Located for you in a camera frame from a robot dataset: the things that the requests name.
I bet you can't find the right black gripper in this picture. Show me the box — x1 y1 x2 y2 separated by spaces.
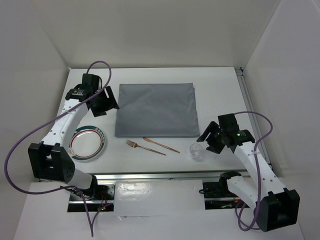
196 120 226 154

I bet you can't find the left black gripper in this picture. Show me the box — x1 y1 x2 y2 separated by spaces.
90 85 119 117

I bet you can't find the clear glass cup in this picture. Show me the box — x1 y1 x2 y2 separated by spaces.
189 143 204 162

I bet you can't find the grey cloth placemat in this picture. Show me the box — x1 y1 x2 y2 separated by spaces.
114 83 200 138

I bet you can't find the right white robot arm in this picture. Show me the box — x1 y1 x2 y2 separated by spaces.
197 113 300 232

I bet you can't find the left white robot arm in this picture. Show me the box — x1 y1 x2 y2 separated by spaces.
28 73 119 200

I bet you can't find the white plate green red rim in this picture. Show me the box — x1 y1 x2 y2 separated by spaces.
68 125 106 163

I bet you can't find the copper fork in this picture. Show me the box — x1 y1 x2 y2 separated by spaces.
125 140 166 156

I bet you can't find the copper knife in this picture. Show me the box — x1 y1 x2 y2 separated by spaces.
142 137 180 153

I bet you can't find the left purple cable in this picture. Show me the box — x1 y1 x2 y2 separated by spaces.
3 60 113 237

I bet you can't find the purple cable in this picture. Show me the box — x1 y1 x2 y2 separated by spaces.
233 111 273 231
3 60 113 237

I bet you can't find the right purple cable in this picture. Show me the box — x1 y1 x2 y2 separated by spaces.
233 111 273 231

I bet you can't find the aluminium front rail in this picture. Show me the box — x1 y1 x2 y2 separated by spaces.
39 169 275 183

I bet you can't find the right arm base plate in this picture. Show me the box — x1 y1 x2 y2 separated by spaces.
198 181 242 210

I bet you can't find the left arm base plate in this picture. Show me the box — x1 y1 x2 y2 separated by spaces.
67 183 116 213

